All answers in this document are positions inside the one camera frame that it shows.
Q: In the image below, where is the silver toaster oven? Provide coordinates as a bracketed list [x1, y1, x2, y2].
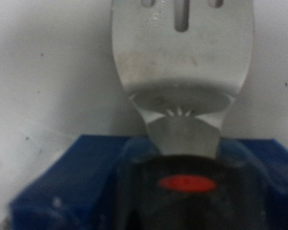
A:
[0, 0, 288, 230]

